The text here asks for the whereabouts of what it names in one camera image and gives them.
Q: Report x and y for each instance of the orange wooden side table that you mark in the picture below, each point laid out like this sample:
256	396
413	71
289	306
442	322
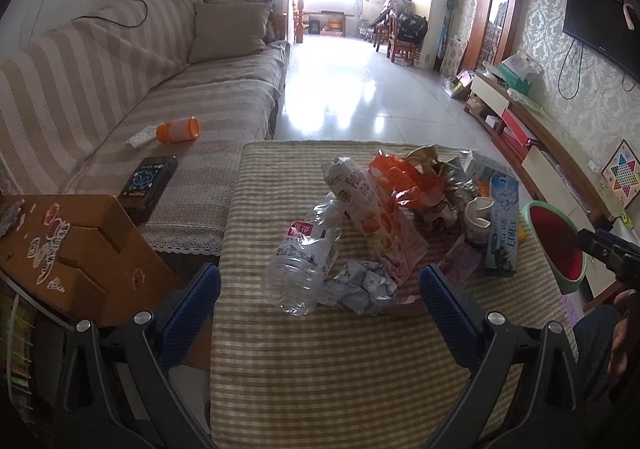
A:
82	256

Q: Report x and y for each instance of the orange plastic bag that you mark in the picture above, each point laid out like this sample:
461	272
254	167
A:
416	181

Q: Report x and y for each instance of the blue white milk carton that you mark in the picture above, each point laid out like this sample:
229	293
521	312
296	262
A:
502	246

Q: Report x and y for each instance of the red green trash bin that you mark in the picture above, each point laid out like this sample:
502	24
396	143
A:
557	236

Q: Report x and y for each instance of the orange capped cup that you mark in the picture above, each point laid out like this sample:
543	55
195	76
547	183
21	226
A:
178	131

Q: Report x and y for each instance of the long wooden tv cabinet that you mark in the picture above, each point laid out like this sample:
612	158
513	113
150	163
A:
552	166

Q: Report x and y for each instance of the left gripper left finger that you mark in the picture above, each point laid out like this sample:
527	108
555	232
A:
117	392

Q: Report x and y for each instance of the person's right hand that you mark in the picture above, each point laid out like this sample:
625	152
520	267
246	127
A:
625	340

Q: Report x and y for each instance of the green box on cabinet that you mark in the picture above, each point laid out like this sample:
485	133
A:
513	80

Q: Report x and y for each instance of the striped beige sofa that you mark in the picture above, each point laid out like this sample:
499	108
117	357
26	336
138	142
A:
80	106

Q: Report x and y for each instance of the crushed clear plastic bottle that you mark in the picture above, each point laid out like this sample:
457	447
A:
294	277

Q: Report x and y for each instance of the brown paper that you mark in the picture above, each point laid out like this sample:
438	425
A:
448	188

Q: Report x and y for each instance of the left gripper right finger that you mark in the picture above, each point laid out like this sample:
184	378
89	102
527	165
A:
544	405

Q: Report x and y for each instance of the wooden dining chair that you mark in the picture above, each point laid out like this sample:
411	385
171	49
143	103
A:
407	33

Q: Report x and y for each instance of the white paper cup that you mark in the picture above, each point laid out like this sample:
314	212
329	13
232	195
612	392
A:
476	220

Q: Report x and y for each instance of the beige sofa cushion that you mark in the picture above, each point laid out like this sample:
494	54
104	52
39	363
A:
229	30

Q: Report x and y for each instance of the black box on sofa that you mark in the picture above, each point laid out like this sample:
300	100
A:
145	186

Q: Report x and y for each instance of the chinese checkers board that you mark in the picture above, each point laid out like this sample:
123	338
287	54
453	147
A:
622	174

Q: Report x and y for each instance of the white foil wrapper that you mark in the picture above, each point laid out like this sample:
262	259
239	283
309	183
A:
363	287

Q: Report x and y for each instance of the pink strawberry snack bag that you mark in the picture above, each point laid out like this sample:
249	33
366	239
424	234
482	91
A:
377	216

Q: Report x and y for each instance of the black wall television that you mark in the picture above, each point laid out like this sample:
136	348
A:
602	26

